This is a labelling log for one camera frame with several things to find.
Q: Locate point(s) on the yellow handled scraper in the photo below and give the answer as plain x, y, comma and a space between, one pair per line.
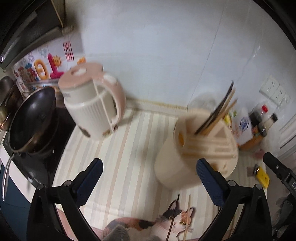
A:
261, 176

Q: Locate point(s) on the white wall socket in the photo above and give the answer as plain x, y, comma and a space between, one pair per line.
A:
272, 89

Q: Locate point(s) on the black capped sauce bottle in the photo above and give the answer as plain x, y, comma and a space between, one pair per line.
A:
263, 127

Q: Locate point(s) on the dark chopstick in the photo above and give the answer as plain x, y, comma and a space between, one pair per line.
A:
173, 218

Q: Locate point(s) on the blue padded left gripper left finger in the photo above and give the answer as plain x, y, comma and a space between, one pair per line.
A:
78, 191

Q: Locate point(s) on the steel pot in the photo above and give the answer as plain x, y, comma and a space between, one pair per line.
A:
11, 99

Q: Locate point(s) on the black frying pan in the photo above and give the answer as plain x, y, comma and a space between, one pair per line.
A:
28, 126

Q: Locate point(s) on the red capped sauce bottle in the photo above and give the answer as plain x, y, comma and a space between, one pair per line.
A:
257, 114

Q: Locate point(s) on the brown small card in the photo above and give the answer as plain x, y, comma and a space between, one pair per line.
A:
250, 171

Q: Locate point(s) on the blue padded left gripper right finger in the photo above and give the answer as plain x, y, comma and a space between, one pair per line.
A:
215, 184

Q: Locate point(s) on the cream chopstick holder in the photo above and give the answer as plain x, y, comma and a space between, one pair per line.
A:
175, 164

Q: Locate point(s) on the pink white electric kettle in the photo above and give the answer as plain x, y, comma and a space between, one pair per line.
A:
94, 99

